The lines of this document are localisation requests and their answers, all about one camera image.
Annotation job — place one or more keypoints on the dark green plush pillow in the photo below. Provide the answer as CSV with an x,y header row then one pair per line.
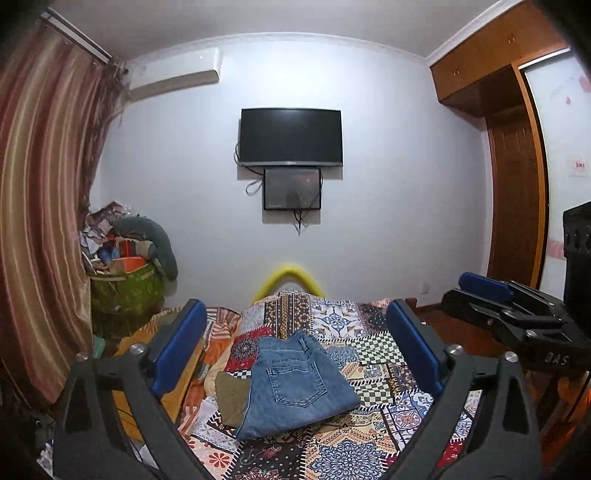
x,y
144,229

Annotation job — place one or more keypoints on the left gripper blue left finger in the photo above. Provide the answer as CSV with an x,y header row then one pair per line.
x,y
173,345

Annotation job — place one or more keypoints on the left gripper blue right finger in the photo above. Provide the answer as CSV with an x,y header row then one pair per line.
x,y
420,345

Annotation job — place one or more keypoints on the orange box in bag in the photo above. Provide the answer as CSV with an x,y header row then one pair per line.
x,y
126,265

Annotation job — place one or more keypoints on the white air conditioner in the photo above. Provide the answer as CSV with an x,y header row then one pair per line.
x,y
176,72

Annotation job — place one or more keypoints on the wooden door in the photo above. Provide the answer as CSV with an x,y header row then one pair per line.
x,y
520,187

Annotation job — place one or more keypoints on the striped red curtain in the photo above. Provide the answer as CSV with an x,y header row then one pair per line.
x,y
57,102

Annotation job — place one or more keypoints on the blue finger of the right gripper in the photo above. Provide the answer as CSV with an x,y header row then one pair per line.
x,y
485,287

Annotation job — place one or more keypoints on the orange yellow blanket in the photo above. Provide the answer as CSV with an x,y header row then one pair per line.
x,y
180,383

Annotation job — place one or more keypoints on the olive folded clothing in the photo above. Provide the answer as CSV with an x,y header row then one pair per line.
x,y
232,395

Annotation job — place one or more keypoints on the patchwork patterned bedspread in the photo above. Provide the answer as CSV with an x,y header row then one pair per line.
x,y
360,444

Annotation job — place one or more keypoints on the black wall television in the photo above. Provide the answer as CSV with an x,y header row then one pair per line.
x,y
290,137

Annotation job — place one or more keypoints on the blue denim jeans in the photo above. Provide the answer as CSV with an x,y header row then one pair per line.
x,y
294,384

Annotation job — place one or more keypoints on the yellow curved headboard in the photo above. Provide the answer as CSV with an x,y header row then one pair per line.
x,y
288,273

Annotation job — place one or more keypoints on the small black wall monitor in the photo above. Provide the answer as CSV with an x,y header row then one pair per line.
x,y
292,189

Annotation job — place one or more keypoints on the wooden wardrobe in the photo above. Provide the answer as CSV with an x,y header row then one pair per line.
x,y
520,33

